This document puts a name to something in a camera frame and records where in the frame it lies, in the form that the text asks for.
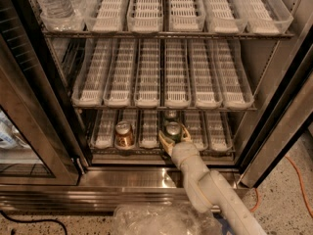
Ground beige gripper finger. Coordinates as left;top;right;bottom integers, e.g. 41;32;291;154
158;130;175;156
180;124;192;142

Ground green soda can front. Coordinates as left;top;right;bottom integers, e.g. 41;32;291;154
165;121;182;143

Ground green soda can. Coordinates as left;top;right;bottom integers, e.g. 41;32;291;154
165;121;182;143
163;110;179;123

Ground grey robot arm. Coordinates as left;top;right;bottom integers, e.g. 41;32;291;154
158;124;267;235

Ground green soda can rear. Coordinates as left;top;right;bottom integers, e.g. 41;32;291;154
163;110;179;123

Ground orange soda can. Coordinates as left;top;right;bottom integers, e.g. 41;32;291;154
115;120;134;148

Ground steel fridge door right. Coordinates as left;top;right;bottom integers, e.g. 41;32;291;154
235;0;313;188

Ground glass fridge door left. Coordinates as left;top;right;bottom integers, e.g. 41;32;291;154
0;0;90;188

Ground steel fridge base grille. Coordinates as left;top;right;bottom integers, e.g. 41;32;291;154
0;166;250;213

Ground clear plastic bag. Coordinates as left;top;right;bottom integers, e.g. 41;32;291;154
112;204;222;235

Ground blue tape cross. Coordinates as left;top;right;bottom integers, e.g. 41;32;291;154
214;213;228;228

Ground clear plastic water bottle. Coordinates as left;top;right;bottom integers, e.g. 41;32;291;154
37;0;74;19

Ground bottom wire shelf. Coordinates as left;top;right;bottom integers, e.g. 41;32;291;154
91;147;235;157

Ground wire shelf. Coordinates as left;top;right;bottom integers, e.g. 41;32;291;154
91;147;235;157
43;30;295;40
74;105;257;112

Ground orange cable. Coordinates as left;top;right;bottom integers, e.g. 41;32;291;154
248;156;313;219

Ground middle wire shelf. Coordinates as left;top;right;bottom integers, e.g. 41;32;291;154
74;105;257;112

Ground top wire shelf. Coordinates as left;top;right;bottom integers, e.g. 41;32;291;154
43;30;295;40

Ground black cable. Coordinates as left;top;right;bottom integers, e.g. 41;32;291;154
0;210;68;235

